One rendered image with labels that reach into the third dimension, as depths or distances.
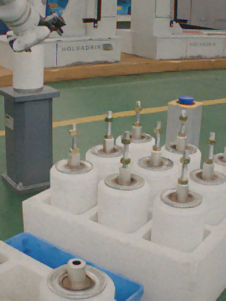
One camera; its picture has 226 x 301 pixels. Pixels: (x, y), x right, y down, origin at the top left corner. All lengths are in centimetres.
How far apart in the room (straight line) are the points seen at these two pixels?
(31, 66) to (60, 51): 174
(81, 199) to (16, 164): 52
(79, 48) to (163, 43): 72
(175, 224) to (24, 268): 26
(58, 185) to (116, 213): 13
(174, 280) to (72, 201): 26
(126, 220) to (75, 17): 255
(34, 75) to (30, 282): 73
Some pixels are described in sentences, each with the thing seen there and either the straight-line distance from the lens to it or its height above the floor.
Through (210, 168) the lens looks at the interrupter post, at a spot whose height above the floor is 27.
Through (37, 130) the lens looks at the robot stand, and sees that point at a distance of 136.
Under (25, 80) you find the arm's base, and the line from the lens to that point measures 134.
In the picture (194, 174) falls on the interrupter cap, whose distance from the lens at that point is 92.
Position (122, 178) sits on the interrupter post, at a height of 26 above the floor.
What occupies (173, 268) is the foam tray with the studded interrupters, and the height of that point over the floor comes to 16.
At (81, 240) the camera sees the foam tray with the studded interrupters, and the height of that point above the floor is 15.
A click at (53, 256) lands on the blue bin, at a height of 10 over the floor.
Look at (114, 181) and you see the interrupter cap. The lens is 87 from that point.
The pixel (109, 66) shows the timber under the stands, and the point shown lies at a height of 7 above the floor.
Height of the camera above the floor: 60
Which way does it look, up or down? 20 degrees down
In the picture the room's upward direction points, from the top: 2 degrees clockwise
